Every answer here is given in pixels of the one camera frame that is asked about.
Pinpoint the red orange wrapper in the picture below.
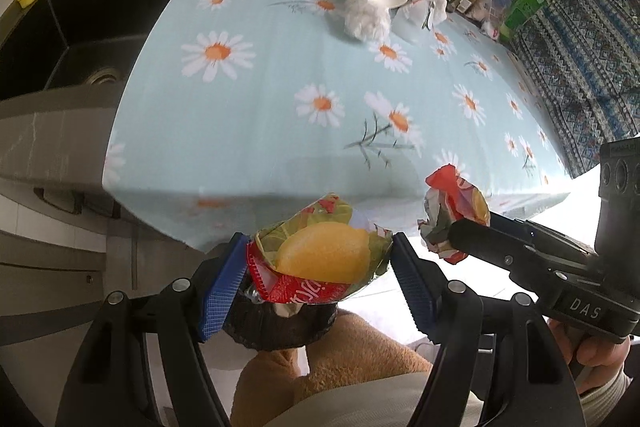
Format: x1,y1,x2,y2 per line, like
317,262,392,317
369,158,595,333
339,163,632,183
418,164,490,265

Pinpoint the yellow green snack packet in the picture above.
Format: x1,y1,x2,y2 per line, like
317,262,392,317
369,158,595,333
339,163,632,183
246,194,393,305

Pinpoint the white plastic bag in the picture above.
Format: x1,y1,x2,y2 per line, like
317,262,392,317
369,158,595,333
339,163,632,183
345,0,392,43

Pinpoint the kitchen sink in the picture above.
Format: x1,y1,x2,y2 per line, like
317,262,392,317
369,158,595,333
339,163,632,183
1,0,163,101

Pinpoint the person's right hand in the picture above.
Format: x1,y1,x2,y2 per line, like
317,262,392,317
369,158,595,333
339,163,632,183
548,319,631,391

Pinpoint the cream sweater right sleeve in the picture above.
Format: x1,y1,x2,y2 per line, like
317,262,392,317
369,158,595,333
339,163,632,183
580,366,632,427

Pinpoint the daisy print blue tablecloth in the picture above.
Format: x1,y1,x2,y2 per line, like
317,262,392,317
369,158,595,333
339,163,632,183
102,0,570,251

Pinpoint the patterned blue curtain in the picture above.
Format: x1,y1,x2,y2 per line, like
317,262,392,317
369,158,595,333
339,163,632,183
511,0,639,178

